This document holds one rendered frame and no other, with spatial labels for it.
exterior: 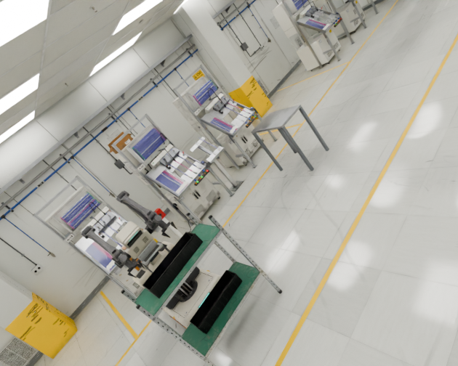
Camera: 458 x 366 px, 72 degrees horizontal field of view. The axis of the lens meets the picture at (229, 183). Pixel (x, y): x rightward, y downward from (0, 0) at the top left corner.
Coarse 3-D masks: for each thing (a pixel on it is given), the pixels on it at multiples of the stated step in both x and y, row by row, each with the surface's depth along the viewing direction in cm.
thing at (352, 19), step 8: (312, 0) 801; (320, 0) 789; (328, 0) 773; (352, 0) 740; (328, 8) 792; (344, 8) 790; (352, 8) 788; (360, 8) 806; (376, 8) 793; (344, 16) 782; (352, 16) 787; (360, 16) 756; (352, 24) 786; (336, 32) 824; (344, 32) 812
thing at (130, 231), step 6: (132, 222) 296; (126, 228) 292; (132, 228) 292; (138, 228) 292; (120, 234) 289; (126, 234) 289; (132, 234) 288; (138, 234) 296; (120, 240) 287; (126, 240) 285; (132, 240) 292; (126, 246) 289
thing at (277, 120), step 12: (288, 108) 435; (300, 108) 417; (264, 120) 464; (276, 120) 429; (288, 120) 407; (252, 132) 459; (288, 132) 407; (264, 144) 470; (288, 144) 497; (324, 144) 441; (300, 156) 424; (312, 168) 430
